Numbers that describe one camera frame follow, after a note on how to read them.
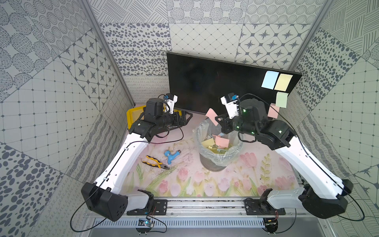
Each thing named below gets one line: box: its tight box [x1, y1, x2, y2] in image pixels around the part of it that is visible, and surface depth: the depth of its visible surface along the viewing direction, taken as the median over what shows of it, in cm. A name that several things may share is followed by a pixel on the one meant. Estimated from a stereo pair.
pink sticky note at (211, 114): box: [205, 107, 222, 127], surface depth 65 cm
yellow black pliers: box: [142, 155, 170, 170], surface depth 90 cm
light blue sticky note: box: [261, 70, 280, 90], surface depth 65 cm
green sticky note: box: [275, 91, 290, 109], surface depth 70 cm
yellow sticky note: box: [273, 73, 294, 92], surface depth 65 cm
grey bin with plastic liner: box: [192, 118, 244, 172], surface depth 76 cm
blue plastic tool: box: [163, 150, 182, 165], surface depth 93 cm
